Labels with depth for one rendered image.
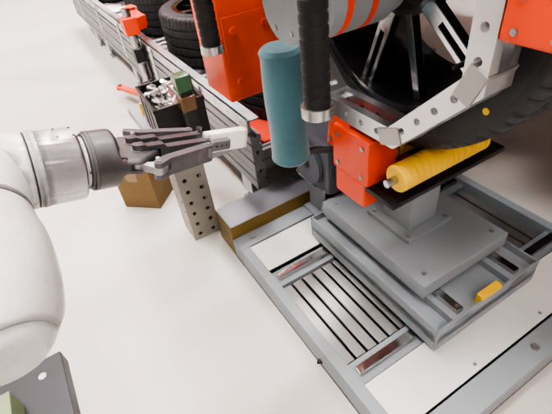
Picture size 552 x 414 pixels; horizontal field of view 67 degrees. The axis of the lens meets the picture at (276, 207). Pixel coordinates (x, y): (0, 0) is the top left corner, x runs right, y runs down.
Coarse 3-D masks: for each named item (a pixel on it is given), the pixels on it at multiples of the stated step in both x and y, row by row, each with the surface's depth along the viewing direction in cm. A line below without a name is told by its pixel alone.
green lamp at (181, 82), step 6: (180, 72) 97; (186, 72) 97; (174, 78) 95; (180, 78) 95; (186, 78) 96; (174, 84) 96; (180, 84) 96; (186, 84) 97; (192, 84) 98; (180, 90) 96; (186, 90) 97
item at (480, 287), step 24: (312, 216) 127; (336, 240) 118; (360, 264) 112; (480, 264) 109; (504, 264) 104; (528, 264) 107; (384, 288) 106; (408, 288) 106; (456, 288) 104; (480, 288) 103; (504, 288) 102; (408, 312) 100; (432, 312) 100; (456, 312) 96; (480, 312) 101; (432, 336) 96
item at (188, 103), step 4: (176, 96) 100; (188, 96) 99; (192, 96) 99; (180, 100) 98; (184, 100) 98; (188, 100) 99; (192, 100) 99; (180, 104) 100; (184, 104) 99; (188, 104) 99; (192, 104) 100; (196, 104) 101; (180, 108) 101; (184, 108) 99; (188, 108) 100; (192, 108) 100; (196, 108) 101; (184, 112) 100; (188, 112) 100
